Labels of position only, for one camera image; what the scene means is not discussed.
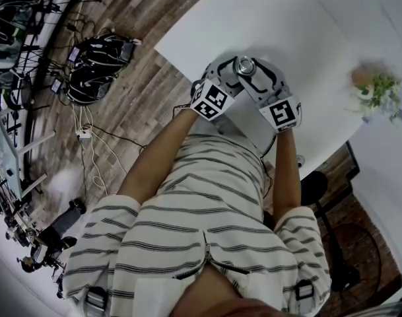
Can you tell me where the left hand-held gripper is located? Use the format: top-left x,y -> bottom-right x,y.
189,55 -> 250,122

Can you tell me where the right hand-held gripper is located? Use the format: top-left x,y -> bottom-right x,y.
238,57 -> 302,133

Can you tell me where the small round metal object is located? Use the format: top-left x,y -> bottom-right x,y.
236,55 -> 258,78

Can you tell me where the person's right forearm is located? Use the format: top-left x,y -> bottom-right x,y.
273,129 -> 302,223

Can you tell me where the person's left forearm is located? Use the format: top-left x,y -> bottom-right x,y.
117,109 -> 200,206

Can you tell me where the black standing fan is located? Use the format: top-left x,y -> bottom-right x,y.
300,170 -> 383,310

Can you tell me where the small potted flower plant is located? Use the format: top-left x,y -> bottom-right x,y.
347,63 -> 402,127

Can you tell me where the black backpack with white lines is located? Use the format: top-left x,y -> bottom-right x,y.
68,67 -> 117,106
77,34 -> 137,75

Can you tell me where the person's striped shirt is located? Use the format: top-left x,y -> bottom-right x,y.
62,133 -> 332,317

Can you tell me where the person's neck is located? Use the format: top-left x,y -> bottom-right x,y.
169,265 -> 287,317

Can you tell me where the white side table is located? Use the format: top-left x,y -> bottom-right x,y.
0,106 -> 56,201

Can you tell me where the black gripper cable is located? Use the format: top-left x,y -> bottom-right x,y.
259,132 -> 278,197

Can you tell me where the grey shoulder strap buckle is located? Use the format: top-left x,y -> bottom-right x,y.
86,286 -> 108,313
294,279 -> 316,302

